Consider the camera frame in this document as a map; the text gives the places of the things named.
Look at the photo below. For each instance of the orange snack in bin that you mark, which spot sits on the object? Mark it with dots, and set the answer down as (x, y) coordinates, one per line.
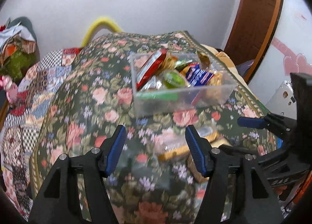
(204, 60)

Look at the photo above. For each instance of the brown wooden door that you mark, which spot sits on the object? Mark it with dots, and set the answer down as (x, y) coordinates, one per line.
(252, 32)

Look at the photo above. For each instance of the beige fleece blanket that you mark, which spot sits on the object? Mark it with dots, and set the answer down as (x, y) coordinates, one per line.
(222, 57)

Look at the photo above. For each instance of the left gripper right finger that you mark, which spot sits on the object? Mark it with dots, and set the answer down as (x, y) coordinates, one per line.
(200, 150)

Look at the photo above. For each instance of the yellow curved bed rail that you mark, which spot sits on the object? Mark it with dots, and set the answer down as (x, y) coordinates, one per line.
(98, 25)

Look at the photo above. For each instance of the patchwork checkered quilt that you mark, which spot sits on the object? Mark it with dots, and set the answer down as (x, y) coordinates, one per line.
(23, 122)

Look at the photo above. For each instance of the white cabinet with hearts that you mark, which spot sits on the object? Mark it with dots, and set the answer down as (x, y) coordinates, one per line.
(289, 52)

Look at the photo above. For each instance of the pile of clothes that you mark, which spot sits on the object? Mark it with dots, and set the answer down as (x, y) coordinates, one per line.
(18, 48)

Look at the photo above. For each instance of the red snack bag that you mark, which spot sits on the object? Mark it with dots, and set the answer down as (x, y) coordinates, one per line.
(150, 67)

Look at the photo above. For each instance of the clear plastic storage bin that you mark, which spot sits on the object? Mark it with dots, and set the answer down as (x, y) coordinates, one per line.
(189, 97)

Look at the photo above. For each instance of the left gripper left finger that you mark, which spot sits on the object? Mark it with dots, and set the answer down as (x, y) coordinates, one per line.
(111, 149)

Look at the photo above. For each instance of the blue snack packet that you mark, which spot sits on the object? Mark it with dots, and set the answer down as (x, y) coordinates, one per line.
(197, 77)

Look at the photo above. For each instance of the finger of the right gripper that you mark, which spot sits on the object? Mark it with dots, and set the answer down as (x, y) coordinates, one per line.
(257, 123)

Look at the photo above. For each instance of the yellow puffed snack bag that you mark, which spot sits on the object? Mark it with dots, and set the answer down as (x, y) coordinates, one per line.
(217, 79)

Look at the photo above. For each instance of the green jelly cup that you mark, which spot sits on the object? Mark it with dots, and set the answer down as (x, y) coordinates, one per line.
(173, 79)

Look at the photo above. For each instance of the green-label snack packet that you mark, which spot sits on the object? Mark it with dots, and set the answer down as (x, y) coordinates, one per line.
(159, 95)

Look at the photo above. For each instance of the pink plush toy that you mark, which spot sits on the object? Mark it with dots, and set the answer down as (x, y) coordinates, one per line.
(10, 88)

